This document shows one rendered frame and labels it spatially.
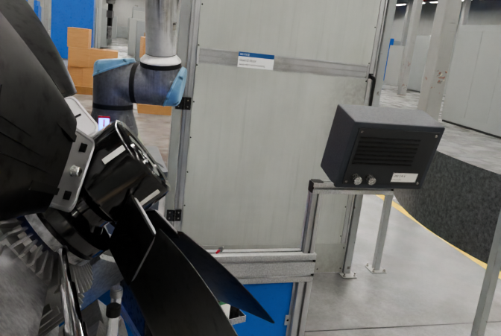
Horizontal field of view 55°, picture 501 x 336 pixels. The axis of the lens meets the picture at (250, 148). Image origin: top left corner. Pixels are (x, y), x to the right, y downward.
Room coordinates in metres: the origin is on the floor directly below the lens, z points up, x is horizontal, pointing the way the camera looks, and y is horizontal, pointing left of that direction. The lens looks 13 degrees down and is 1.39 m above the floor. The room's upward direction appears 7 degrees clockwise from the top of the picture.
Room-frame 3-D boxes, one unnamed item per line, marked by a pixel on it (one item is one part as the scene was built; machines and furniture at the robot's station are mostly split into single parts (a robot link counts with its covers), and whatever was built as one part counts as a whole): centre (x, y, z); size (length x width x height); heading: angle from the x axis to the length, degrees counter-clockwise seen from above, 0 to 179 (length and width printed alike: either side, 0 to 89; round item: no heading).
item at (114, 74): (1.41, 0.41, 1.23); 0.13 x 0.12 x 0.14; 90
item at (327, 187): (1.23, -0.28, 1.04); 0.24 x 0.03 x 0.03; 108
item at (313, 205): (1.20, -0.18, 0.96); 0.03 x 0.03 x 0.20; 18
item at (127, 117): (1.41, 0.42, 1.11); 0.15 x 0.15 x 0.10
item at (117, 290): (0.67, 0.18, 0.96); 0.02 x 0.02 x 0.06
